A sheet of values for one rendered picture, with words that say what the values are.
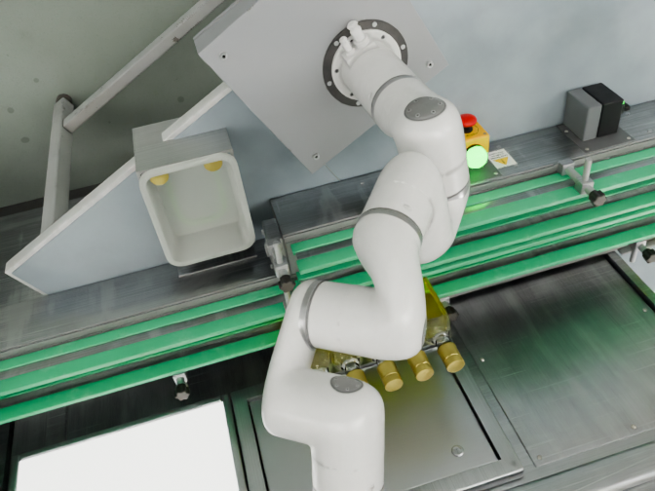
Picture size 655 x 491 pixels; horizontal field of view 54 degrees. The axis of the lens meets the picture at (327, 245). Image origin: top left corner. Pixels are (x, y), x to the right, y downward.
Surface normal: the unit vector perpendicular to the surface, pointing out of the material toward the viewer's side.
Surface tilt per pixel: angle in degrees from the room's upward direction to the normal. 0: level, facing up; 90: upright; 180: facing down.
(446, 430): 90
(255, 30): 2
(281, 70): 2
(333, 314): 65
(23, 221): 90
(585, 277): 90
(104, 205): 0
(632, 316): 90
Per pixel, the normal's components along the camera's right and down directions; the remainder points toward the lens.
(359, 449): 0.27, 0.25
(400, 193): 0.02, -0.64
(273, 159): 0.26, 0.62
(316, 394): -0.29, -0.60
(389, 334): -0.40, 0.33
